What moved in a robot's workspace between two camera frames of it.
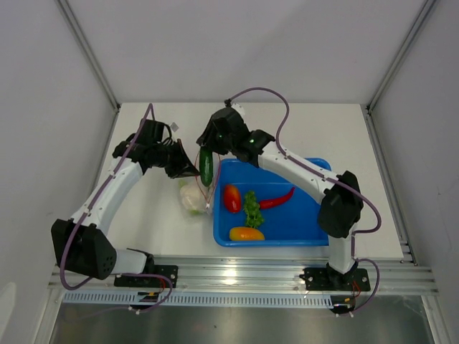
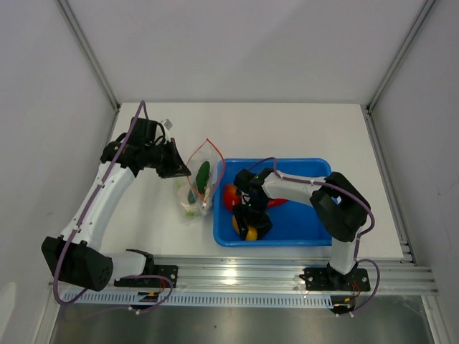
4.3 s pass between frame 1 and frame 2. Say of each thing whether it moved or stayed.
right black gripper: moved
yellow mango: moved
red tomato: stayed
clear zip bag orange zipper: stayed
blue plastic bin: stayed
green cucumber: moved
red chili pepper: stayed
